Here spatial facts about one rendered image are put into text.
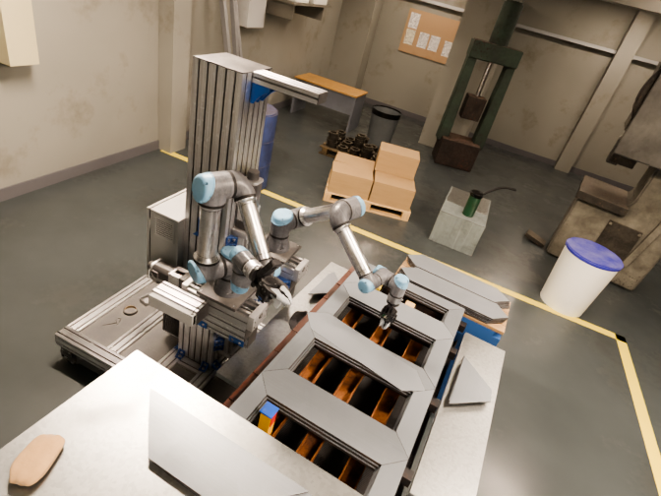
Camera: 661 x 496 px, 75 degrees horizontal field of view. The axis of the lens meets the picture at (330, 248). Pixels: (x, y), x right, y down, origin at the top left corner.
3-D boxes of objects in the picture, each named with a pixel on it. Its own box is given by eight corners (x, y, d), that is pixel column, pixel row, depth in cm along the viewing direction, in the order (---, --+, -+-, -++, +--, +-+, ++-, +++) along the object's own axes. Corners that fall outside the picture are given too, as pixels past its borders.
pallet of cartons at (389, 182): (414, 200, 620) (431, 155, 583) (404, 228, 540) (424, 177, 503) (332, 172, 637) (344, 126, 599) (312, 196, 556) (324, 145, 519)
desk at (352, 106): (303, 106, 893) (309, 72, 856) (358, 126, 865) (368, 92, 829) (288, 112, 839) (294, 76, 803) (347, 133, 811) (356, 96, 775)
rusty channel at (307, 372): (383, 288, 306) (385, 283, 303) (239, 485, 173) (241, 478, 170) (373, 283, 308) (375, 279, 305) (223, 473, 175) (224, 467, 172)
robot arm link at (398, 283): (399, 270, 221) (413, 279, 217) (393, 286, 227) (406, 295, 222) (390, 275, 215) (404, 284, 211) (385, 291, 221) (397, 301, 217)
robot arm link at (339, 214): (330, 201, 210) (374, 291, 206) (344, 196, 217) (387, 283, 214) (316, 210, 218) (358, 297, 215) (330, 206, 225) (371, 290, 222)
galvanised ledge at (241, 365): (354, 277, 315) (355, 273, 314) (248, 396, 211) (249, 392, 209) (330, 265, 321) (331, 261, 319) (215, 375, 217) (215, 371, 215)
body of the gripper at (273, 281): (279, 300, 163) (262, 281, 170) (285, 282, 159) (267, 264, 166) (263, 305, 158) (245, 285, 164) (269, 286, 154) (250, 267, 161)
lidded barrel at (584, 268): (582, 298, 495) (617, 249, 458) (590, 328, 448) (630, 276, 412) (534, 279, 505) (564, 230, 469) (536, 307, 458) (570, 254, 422)
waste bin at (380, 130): (385, 155, 754) (396, 117, 718) (358, 146, 766) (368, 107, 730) (393, 149, 796) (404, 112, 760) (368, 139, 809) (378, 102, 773)
